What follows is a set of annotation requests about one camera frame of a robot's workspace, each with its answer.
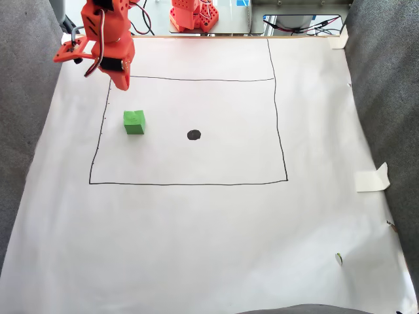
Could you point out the green foam block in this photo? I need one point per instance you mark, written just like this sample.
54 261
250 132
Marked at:
134 122

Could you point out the black dot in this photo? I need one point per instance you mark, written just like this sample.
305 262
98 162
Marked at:
194 134

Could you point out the blue tape strip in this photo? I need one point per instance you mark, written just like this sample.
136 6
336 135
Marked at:
244 2

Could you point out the white paper sheet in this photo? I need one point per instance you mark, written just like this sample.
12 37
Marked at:
209 229

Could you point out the grey felt cloth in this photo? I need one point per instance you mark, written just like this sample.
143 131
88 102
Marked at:
23 114
386 98

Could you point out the folded white tape piece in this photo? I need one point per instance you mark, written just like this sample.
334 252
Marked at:
370 181

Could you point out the grey metal box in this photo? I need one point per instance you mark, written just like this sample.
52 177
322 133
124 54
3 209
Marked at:
294 6

